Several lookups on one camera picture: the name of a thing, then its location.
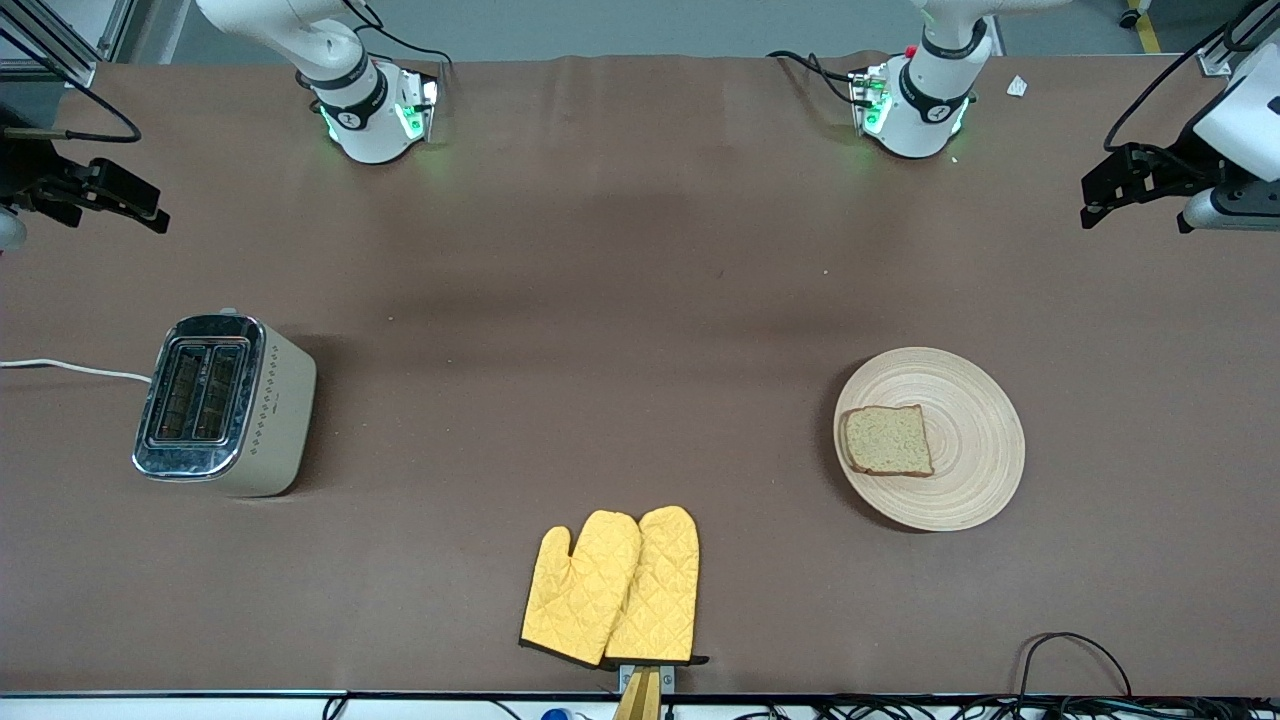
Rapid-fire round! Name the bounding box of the yellow quilted oven mitt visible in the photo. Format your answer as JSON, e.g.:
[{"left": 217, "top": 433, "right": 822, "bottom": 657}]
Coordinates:
[
  {"left": 519, "top": 510, "right": 643, "bottom": 669},
  {"left": 603, "top": 505, "right": 710, "bottom": 668}
]

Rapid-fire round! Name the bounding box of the round wooden plate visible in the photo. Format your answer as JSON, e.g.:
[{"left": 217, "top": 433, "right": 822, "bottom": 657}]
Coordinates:
[{"left": 833, "top": 347, "right": 1027, "bottom": 533}]

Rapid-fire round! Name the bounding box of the white toaster power cable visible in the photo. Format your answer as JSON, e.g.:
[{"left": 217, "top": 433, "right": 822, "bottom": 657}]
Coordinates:
[{"left": 0, "top": 358, "right": 154, "bottom": 385}]

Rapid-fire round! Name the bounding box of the aluminium frame profile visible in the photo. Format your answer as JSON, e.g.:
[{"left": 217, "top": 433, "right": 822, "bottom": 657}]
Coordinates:
[
  {"left": 0, "top": 0, "right": 137, "bottom": 87},
  {"left": 1196, "top": 0, "right": 1280, "bottom": 78}
]

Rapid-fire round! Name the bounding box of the black right arm base cable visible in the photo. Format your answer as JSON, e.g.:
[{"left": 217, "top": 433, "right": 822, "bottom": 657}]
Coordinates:
[{"left": 345, "top": 0, "right": 453, "bottom": 69}]

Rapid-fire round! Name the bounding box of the brown bread slice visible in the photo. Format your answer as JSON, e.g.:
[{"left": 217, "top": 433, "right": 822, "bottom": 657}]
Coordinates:
[{"left": 839, "top": 404, "right": 936, "bottom": 478}]

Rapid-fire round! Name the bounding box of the beige chrome two-slot toaster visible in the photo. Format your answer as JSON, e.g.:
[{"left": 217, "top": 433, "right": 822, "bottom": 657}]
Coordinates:
[{"left": 132, "top": 310, "right": 318, "bottom": 498}]

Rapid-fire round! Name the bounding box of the black arm base cable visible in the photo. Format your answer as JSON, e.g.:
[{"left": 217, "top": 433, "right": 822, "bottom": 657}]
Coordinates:
[
  {"left": 767, "top": 49, "right": 863, "bottom": 107},
  {"left": 345, "top": 0, "right": 453, "bottom": 69}
]

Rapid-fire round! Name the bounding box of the black left arm base cable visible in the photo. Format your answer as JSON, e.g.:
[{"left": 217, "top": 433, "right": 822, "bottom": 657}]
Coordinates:
[{"left": 767, "top": 49, "right": 863, "bottom": 107}]

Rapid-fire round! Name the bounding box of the black looped cable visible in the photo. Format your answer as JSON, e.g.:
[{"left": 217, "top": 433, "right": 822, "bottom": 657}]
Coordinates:
[{"left": 1017, "top": 631, "right": 1134, "bottom": 701}]

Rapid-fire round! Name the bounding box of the brown table cover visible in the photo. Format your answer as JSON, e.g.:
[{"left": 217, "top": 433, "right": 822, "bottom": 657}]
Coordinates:
[{"left": 0, "top": 52, "right": 1280, "bottom": 698}]

